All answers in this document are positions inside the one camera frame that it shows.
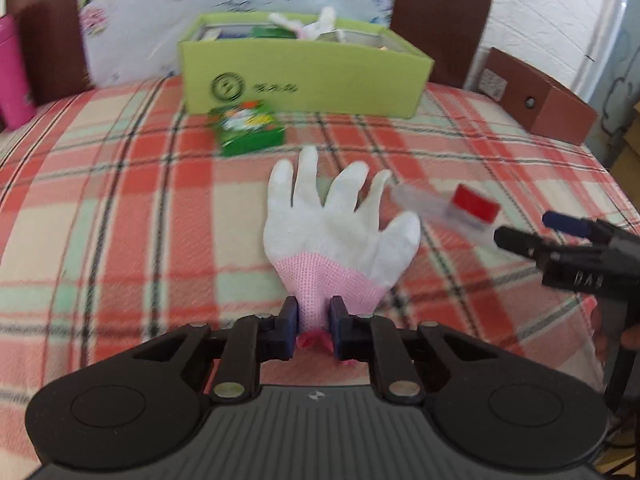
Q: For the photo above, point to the green printed flower box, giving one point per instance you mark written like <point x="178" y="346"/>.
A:
<point x="247" y="127"/>

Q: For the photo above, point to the pink bottle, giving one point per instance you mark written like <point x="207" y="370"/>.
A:
<point x="15" y="75"/>

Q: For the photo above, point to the brown cardboard box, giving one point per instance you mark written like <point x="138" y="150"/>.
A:
<point x="545" y="105"/>

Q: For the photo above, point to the lime green cardboard box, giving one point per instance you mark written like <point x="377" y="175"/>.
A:
<point x="325" y="80"/>

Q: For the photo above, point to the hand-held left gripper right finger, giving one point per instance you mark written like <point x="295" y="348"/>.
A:
<point x="338" y="327"/>

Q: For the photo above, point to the brown wooden headboard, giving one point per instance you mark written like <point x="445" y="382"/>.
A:
<point x="440" y="20"/>

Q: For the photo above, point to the beige cardboard box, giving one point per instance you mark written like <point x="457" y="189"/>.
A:
<point x="627" y="155"/>

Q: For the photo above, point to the small white box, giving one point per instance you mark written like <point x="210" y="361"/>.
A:
<point x="209" y="33"/>

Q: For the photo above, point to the floral printed plastic bag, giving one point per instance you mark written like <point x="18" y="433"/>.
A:
<point x="150" y="10"/>

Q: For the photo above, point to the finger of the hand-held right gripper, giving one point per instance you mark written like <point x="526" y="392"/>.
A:
<point x="520" y="242"/>
<point x="570" y="222"/>

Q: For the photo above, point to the clear plastic case red end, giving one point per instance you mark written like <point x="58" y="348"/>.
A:
<point x="475" y="205"/>

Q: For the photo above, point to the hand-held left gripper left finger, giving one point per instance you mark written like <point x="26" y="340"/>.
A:
<point x="289" y="326"/>

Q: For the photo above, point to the person's right hand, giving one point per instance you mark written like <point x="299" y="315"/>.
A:
<point x="597" y="332"/>

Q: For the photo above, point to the white pink glove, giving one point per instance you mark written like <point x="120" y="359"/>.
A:
<point x="307" y="25"/>
<point x="325" y="240"/>

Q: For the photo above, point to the red plaid blanket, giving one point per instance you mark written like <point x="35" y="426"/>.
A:
<point x="125" y="210"/>

